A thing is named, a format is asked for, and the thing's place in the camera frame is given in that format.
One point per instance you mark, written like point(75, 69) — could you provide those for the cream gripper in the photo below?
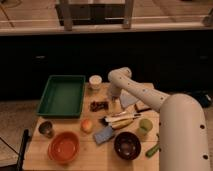
point(115, 106)

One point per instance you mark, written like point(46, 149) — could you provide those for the dark purple grape bunch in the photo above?
point(98, 105)

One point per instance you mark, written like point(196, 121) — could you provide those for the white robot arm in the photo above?
point(183, 140)

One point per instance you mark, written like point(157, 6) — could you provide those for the dark purple bowl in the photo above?
point(127, 146)

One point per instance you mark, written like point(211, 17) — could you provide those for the red bowl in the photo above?
point(64, 147)

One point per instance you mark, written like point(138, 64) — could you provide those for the light blue folded cloth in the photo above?
point(127, 99)

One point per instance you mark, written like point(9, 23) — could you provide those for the yellow banana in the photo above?
point(121, 124)

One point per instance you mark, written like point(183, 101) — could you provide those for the blue sponge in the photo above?
point(103, 135)

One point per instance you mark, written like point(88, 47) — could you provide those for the orange peach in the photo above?
point(87, 125)

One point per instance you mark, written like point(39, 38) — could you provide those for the green plastic tray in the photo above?
point(62, 97)

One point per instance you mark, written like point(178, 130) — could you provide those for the green cucumber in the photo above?
point(149, 153)

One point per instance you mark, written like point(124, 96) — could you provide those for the small metal cup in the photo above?
point(46, 129)

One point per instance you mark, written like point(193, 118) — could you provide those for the black stand post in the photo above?
point(24, 141)

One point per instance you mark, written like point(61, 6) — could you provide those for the wooden shelf frame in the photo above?
point(94, 12)

